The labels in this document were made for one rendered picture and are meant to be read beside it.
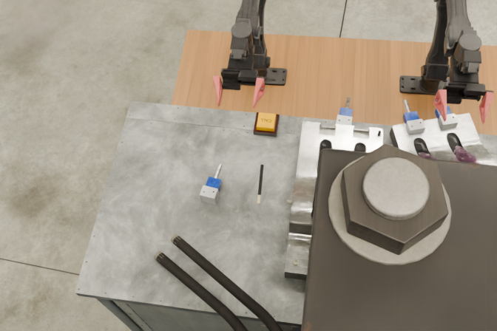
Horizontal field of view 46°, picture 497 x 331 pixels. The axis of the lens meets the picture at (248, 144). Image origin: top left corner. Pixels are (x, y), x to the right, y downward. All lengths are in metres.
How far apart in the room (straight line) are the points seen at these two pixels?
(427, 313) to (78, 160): 2.61
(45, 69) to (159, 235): 1.76
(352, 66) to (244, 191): 0.63
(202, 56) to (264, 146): 0.46
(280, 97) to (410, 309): 1.59
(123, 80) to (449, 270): 2.80
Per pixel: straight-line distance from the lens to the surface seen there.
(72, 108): 3.22
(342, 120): 1.97
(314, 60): 2.18
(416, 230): 0.53
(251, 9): 1.75
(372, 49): 2.23
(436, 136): 1.99
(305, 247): 1.77
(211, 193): 1.85
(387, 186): 0.53
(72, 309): 2.77
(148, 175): 1.98
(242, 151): 1.97
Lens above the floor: 2.53
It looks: 61 degrees down
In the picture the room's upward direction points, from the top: 7 degrees counter-clockwise
